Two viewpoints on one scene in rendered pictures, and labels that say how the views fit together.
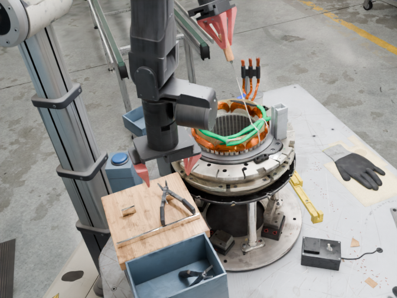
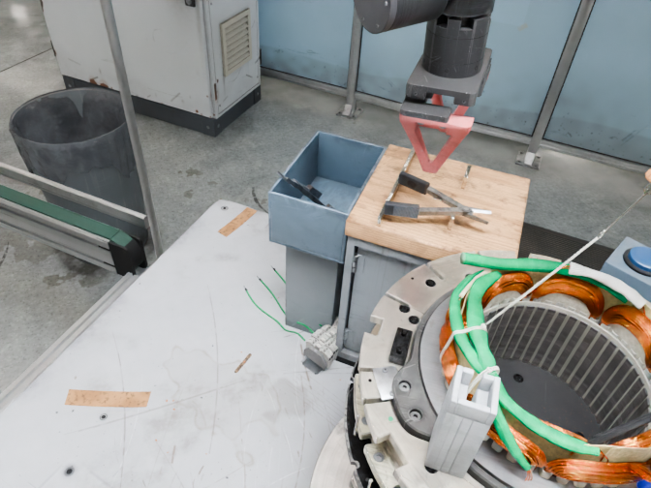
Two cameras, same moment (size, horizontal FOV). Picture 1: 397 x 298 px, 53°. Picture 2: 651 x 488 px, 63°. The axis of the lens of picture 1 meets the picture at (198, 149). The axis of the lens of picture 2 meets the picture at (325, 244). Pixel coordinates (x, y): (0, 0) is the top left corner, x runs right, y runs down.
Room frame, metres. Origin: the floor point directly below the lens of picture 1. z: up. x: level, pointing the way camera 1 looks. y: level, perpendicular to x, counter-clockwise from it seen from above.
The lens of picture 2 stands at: (0.79, -0.41, 1.47)
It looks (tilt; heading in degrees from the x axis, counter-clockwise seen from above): 42 degrees down; 125
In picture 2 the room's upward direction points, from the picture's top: 4 degrees clockwise
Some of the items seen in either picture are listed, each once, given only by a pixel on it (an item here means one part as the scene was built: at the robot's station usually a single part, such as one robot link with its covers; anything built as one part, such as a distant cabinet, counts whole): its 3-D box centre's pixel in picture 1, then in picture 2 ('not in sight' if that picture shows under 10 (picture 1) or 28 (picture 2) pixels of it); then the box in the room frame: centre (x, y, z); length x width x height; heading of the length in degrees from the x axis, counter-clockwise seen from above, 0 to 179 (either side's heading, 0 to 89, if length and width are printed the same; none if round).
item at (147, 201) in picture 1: (152, 216); (442, 205); (0.60, 0.12, 1.05); 0.20 x 0.19 x 0.02; 17
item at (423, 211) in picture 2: (173, 194); (443, 211); (0.62, 0.07, 1.09); 0.06 x 0.01 x 0.01; 42
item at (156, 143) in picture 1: (162, 133); (454, 45); (0.59, 0.06, 1.28); 0.10 x 0.07 x 0.07; 107
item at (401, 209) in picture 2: (188, 206); (401, 209); (0.58, 0.04, 1.09); 0.04 x 0.01 x 0.02; 32
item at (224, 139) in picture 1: (208, 129); (544, 272); (0.76, -0.03, 1.15); 0.15 x 0.04 x 0.02; 20
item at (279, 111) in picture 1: (279, 121); (461, 426); (0.77, -0.20, 1.14); 0.03 x 0.03 x 0.09; 20
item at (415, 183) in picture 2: (162, 215); (414, 182); (0.56, 0.09, 1.09); 0.04 x 0.01 x 0.02; 2
